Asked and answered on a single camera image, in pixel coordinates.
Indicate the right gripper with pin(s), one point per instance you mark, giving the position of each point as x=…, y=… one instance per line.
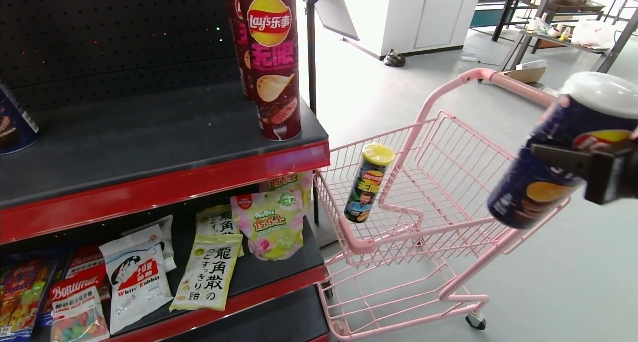
x=615, y=175

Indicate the white lid blue chip can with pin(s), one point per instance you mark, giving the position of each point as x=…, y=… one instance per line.
x=548, y=132

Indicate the pink shopping cart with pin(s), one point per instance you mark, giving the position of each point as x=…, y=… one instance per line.
x=438, y=192

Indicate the black shop shelf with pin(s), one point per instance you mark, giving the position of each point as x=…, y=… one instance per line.
x=124, y=147

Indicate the cardboard box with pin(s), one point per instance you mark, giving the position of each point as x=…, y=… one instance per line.
x=526, y=73

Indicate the white plastic bag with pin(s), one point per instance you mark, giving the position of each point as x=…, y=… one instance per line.
x=593, y=33

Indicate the white power strip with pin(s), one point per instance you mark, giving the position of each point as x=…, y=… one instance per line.
x=468, y=58

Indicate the yellow lid chip can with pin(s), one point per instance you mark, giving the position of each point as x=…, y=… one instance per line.
x=368, y=187

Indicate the black shoes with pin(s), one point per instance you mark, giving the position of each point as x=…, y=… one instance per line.
x=394, y=59

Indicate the white cabinet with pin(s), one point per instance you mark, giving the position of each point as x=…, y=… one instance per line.
x=423, y=13

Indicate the pink green snack bag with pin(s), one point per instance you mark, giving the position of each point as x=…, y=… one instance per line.
x=294, y=181
x=271, y=227

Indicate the black light stand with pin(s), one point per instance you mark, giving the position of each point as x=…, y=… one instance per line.
x=312, y=58

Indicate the maroon chip can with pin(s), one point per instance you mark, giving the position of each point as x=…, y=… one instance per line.
x=238, y=43
x=274, y=58

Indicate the yellow white candy bag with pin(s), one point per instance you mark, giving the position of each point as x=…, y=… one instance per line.
x=217, y=222
x=209, y=277

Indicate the red white candy bag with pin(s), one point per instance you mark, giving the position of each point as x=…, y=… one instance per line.
x=87, y=259
x=77, y=312

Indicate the dark blue chip can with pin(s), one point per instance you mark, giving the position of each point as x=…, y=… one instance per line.
x=12, y=127

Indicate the blue colourful snack bag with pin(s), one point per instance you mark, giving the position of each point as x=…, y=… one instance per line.
x=20, y=297

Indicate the metal frame table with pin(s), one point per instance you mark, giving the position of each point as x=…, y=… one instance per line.
x=553, y=37

